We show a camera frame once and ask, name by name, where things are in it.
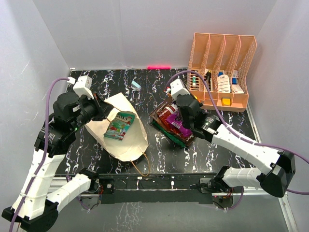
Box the pink tape strip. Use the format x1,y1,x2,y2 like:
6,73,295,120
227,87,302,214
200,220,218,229
147,65,171,70

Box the orange desk organizer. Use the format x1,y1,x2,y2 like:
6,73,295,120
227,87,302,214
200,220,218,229
187,32,257,112

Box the red brown snack box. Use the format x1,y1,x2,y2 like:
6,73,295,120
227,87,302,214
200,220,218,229
150,97,176,132

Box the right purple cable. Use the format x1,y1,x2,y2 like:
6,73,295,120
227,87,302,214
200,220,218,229
166,70,309,195

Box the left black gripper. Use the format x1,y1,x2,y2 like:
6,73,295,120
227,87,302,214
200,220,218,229
71,91,113,131

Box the purple cable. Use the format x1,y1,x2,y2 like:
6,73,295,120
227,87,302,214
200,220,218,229
166,70,309,195
8,77,70,232

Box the green chips bag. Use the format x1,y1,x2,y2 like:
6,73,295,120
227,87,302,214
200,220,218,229
151,120,186,148

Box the red Doritos chips bag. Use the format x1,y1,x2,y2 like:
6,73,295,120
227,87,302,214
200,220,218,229
156,102,193,145

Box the purple snack packet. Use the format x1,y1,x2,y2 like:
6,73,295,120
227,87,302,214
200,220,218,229
167,111,192,137

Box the brown paper bag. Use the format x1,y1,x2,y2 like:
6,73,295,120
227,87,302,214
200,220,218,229
85,93,151,177

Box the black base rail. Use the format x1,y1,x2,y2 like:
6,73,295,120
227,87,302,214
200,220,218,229
99,173,230,204

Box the yellow sticky notes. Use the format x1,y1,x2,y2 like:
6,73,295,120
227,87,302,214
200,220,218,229
221,98,231,106

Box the light blue stapler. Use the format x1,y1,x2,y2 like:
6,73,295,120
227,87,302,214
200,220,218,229
131,81,141,91

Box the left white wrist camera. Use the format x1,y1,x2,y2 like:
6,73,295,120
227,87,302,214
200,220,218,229
67,75,94,100

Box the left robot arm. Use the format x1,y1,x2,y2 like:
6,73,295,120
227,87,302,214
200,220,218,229
1,92,114,232

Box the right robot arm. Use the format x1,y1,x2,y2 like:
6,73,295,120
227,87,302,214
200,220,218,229
175,94,295,198

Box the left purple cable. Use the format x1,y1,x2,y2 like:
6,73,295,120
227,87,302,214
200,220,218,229
8,77,70,232

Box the white labelled bottle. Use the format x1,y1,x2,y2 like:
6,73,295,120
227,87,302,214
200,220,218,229
217,74,231,93

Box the teal Fox's candy packet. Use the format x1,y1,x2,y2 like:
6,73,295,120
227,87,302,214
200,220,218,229
104,112,135,141

